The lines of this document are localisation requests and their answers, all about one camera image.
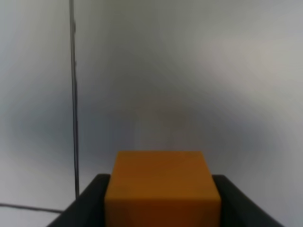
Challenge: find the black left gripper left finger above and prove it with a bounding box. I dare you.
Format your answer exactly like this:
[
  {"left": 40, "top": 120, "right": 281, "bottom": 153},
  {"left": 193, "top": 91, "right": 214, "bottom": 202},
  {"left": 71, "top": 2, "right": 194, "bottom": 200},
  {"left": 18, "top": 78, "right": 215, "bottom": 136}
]
[{"left": 49, "top": 174, "right": 110, "bottom": 227}]

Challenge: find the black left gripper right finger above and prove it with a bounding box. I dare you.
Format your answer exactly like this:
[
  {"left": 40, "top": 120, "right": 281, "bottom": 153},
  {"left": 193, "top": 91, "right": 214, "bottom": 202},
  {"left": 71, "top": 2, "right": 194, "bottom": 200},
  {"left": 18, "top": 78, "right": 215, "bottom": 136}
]
[{"left": 213, "top": 175, "right": 281, "bottom": 227}]

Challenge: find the orange block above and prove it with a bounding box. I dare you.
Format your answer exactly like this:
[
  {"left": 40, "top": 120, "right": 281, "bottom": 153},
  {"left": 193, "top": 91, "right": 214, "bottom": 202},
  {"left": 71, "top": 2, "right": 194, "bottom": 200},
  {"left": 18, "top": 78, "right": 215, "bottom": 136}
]
[{"left": 105, "top": 151, "right": 221, "bottom": 227}]

